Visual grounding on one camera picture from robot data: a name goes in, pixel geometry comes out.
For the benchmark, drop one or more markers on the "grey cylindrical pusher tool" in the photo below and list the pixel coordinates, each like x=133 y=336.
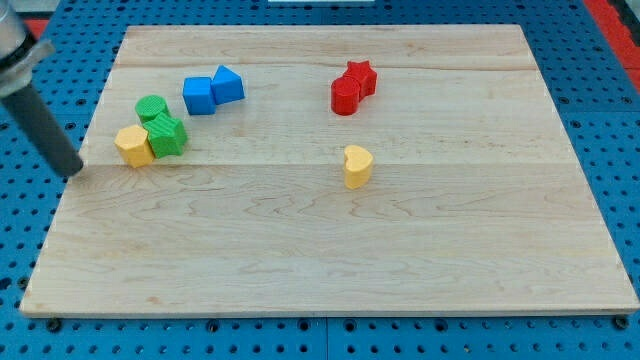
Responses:
x=41 y=127

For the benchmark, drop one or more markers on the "yellow hexagon block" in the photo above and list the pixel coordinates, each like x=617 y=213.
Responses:
x=133 y=146

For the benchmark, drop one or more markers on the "light wooden board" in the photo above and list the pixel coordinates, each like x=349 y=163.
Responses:
x=476 y=205

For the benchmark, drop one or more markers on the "green cylinder block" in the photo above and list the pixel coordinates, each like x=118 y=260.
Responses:
x=149 y=107

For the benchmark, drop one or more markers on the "green star block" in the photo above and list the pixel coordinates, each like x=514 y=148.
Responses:
x=166 y=135

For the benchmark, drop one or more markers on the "blue cube block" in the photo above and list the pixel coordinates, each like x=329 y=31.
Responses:
x=198 y=96

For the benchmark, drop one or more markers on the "blue triangle block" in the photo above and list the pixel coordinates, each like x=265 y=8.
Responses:
x=227 y=86

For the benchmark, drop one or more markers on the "red cylinder block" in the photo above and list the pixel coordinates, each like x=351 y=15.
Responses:
x=345 y=96

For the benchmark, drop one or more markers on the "red star block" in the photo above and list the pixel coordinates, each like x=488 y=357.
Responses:
x=363 y=73

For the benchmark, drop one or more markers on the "yellow heart block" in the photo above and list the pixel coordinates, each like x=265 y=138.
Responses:
x=358 y=165

